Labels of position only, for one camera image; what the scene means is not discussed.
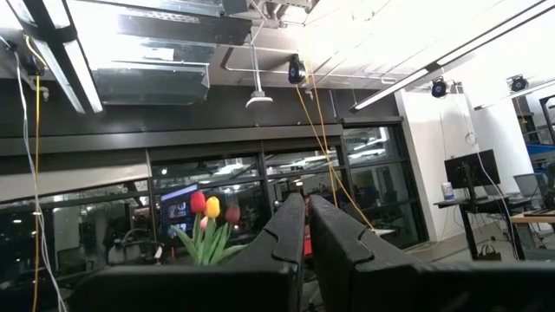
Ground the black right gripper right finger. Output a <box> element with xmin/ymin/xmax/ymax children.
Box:
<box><xmin>308</xmin><ymin>194</ymin><xmax>555</xmax><ymax>312</ymax></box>

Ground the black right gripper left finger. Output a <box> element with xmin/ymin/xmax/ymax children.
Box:
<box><xmin>69</xmin><ymin>193</ymin><xmax>307</xmax><ymax>312</ymax></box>

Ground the dark purple artificial tulip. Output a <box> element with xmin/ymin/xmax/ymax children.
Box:
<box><xmin>216</xmin><ymin>204</ymin><xmax>248</xmax><ymax>261</ymax></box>

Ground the red artificial tulip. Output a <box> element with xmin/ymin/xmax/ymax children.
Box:
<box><xmin>173</xmin><ymin>191</ymin><xmax>209</xmax><ymax>266</ymax></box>

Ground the lit display screen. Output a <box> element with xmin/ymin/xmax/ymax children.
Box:
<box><xmin>160</xmin><ymin>184</ymin><xmax>200</xmax><ymax>235</ymax></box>

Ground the black floor bag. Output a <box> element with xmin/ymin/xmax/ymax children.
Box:
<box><xmin>476</xmin><ymin>244</ymin><xmax>503</xmax><ymax>262</ymax></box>

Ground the black computer monitor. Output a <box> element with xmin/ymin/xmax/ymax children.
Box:
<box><xmin>444</xmin><ymin>149</ymin><xmax>502</xmax><ymax>203</ymax></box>

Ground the white ceiling pendant fixture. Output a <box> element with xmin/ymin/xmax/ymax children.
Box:
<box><xmin>245</xmin><ymin>41</ymin><xmax>275</xmax><ymax>109</ymax></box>

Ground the ceiling light bar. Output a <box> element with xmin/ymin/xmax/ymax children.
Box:
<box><xmin>349</xmin><ymin>0</ymin><xmax>555</xmax><ymax>113</ymax></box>
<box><xmin>6</xmin><ymin>0</ymin><xmax>104</xmax><ymax>114</ymax></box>

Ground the black ceiling cable reel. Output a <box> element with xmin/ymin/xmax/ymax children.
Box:
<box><xmin>288</xmin><ymin>55</ymin><xmax>307</xmax><ymax>86</ymax></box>
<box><xmin>431</xmin><ymin>77</ymin><xmax>449</xmax><ymax>99</ymax></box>
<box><xmin>509</xmin><ymin>74</ymin><xmax>530</xmax><ymax>94</ymax></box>

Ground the metal ceiling duct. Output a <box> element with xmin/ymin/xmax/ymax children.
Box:
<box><xmin>90</xmin><ymin>8</ymin><xmax>253</xmax><ymax>107</ymax></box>

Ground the white cable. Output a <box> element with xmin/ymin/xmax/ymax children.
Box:
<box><xmin>0</xmin><ymin>38</ymin><xmax>69</xmax><ymax>312</ymax></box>

